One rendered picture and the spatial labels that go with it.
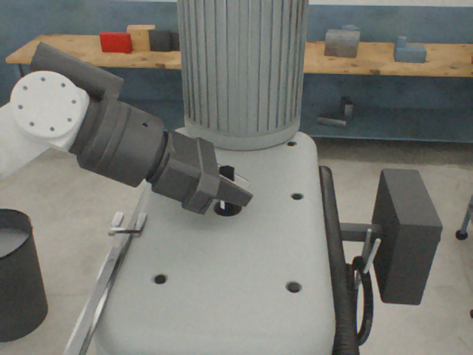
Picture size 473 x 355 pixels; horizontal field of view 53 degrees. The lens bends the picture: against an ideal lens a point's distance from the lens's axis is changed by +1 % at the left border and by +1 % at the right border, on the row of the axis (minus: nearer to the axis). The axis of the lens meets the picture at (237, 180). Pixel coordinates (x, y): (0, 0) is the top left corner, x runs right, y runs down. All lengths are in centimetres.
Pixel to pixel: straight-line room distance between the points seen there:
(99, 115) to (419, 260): 67
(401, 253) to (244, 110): 43
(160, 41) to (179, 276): 403
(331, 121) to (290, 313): 415
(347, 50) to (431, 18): 97
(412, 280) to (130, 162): 66
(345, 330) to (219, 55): 41
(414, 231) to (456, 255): 278
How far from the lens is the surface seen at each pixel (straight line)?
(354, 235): 103
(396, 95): 522
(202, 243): 57
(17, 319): 304
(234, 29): 69
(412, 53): 441
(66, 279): 340
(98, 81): 56
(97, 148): 53
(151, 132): 54
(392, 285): 102
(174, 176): 55
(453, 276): 353
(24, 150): 60
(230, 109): 73
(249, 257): 55
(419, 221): 93
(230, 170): 59
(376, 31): 496
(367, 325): 107
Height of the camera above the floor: 226
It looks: 33 degrees down
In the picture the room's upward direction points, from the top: straight up
